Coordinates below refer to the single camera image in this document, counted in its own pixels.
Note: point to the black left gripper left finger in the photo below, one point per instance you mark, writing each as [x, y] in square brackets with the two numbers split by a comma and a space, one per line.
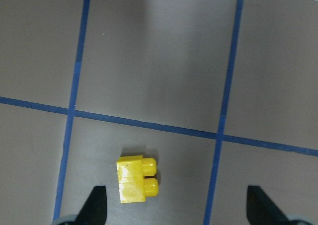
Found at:
[94, 210]

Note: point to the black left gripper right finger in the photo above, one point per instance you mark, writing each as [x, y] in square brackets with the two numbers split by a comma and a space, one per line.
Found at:
[261, 210]

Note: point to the yellow toy block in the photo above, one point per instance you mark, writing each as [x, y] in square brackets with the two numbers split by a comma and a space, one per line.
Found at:
[137, 178]

